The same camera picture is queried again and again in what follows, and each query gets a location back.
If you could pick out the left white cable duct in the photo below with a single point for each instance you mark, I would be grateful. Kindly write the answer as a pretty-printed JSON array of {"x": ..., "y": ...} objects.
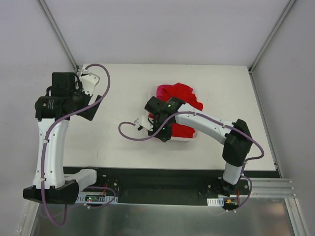
[{"x": 95, "y": 199}]

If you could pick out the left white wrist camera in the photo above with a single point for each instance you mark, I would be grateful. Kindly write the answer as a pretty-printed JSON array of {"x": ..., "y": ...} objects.
[{"x": 89, "y": 81}]

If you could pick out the white cable duct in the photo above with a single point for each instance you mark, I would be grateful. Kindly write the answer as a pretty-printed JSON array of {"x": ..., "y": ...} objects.
[
  {"x": 95, "y": 199},
  {"x": 215, "y": 202}
]

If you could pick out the right aluminium frame post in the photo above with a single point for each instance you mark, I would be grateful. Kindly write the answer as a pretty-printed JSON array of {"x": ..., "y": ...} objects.
[{"x": 272, "y": 34}]

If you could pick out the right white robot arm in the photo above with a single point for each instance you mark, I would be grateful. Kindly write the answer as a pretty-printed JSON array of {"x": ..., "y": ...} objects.
[{"x": 234, "y": 136}]

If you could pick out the left aluminium frame post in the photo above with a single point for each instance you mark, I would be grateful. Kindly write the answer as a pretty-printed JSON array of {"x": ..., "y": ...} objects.
[{"x": 58, "y": 34}]

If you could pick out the white plastic basket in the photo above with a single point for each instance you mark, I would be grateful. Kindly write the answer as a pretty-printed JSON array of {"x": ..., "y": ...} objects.
[{"x": 189, "y": 95}]

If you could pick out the right white cable duct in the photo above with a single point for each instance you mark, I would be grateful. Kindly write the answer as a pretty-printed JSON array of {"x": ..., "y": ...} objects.
[{"x": 215, "y": 202}]

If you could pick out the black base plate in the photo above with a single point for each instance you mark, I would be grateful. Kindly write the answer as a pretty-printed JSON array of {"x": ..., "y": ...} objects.
[{"x": 158, "y": 186}]

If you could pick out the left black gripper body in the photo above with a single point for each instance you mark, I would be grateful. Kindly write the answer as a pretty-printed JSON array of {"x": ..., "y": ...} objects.
[{"x": 91, "y": 107}]

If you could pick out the pink t shirt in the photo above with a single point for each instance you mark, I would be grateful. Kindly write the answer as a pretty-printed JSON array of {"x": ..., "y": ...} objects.
[{"x": 163, "y": 93}]

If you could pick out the aluminium frame post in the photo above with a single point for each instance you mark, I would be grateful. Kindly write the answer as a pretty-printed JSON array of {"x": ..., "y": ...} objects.
[
  {"x": 58, "y": 34},
  {"x": 272, "y": 34}
]

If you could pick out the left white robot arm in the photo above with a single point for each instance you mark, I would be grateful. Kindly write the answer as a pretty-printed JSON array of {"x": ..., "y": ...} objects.
[{"x": 68, "y": 93}]

